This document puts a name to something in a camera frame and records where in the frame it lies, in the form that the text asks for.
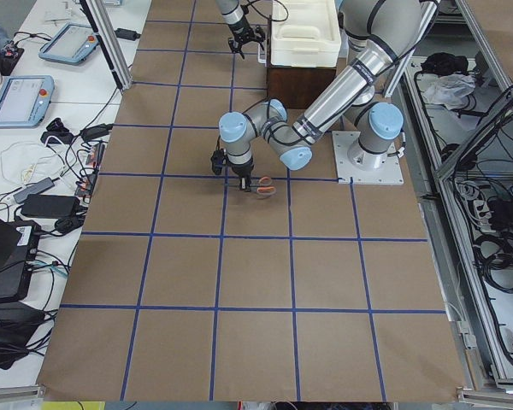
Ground blue teach pendant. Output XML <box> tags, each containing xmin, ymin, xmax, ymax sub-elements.
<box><xmin>38</xmin><ymin>23</ymin><xmax>97</xmax><ymax>65</ymax></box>
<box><xmin>0</xmin><ymin>75</ymin><xmax>55</xmax><ymax>128</ymax></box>

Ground dark wooden drawer cabinet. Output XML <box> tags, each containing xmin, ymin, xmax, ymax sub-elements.
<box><xmin>264</xmin><ymin>16</ymin><xmax>339</xmax><ymax>109</ymax></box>

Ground wooden drawer with white handle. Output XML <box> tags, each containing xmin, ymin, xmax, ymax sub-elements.
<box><xmin>257</xmin><ymin>22</ymin><xmax>271</xmax><ymax>67</ymax></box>

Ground upper blue teach pendant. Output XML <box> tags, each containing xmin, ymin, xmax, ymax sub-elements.
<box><xmin>38</xmin><ymin>23</ymin><xmax>97</xmax><ymax>65</ymax></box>

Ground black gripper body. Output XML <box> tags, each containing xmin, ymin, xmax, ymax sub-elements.
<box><xmin>228</xmin><ymin>24</ymin><xmax>255</xmax><ymax>46</ymax></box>
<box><xmin>232</xmin><ymin>164</ymin><xmax>252</xmax><ymax>180</ymax></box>

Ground lower blue teach pendant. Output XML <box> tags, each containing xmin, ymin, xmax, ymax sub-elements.
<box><xmin>0</xmin><ymin>75</ymin><xmax>55</xmax><ymax>128</ymax></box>

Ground orange handled scissors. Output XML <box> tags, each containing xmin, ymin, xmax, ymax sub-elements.
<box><xmin>227</xmin><ymin>176</ymin><xmax>276</xmax><ymax>196</ymax></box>

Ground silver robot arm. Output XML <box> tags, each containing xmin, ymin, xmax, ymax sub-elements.
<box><xmin>215</xmin><ymin>0</ymin><xmax>266</xmax><ymax>58</ymax></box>
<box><xmin>210</xmin><ymin>0</ymin><xmax>429</xmax><ymax>191</ymax></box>

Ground aluminium frame post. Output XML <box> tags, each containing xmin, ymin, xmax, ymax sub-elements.
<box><xmin>80</xmin><ymin>0</ymin><xmax>133</xmax><ymax>92</ymax></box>

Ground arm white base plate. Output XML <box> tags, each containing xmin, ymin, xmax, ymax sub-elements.
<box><xmin>332</xmin><ymin>131</ymin><xmax>404</xmax><ymax>185</ymax></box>

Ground cream plastic tray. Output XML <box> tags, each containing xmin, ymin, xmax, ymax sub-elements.
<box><xmin>269</xmin><ymin>0</ymin><xmax>341</xmax><ymax>67</ymax></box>

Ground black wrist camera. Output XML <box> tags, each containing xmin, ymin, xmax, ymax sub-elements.
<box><xmin>210</xmin><ymin>149</ymin><xmax>227</xmax><ymax>176</ymax></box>

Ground black power adapter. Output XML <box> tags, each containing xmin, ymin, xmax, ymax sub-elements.
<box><xmin>115</xmin><ymin>28</ymin><xmax>141</xmax><ymax>41</ymax></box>

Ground black laptop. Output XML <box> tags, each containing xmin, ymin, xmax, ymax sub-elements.
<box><xmin>0</xmin><ymin>219</ymin><xmax>40</xmax><ymax>303</ymax></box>

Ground brown paper table mat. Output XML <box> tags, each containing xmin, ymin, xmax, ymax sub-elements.
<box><xmin>38</xmin><ymin>1</ymin><xmax>465</xmax><ymax>402</ymax></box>

